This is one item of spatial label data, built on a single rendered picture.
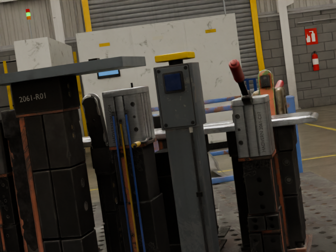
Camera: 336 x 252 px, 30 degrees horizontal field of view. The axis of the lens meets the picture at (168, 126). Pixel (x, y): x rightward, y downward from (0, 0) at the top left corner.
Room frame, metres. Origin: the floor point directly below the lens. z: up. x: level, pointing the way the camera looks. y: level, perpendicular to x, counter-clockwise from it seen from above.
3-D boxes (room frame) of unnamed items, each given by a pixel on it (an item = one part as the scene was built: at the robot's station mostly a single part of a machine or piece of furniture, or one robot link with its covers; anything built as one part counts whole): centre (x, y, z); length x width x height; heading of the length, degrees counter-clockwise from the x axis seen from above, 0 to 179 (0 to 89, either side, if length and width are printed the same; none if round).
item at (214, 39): (9.66, -0.01, 1.22); 2.40 x 0.54 x 2.45; 94
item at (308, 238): (1.41, -0.26, 0.84); 0.18 x 0.06 x 0.29; 164
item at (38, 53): (10.49, 1.84, 1.22); 2.40 x 0.54 x 2.45; 0
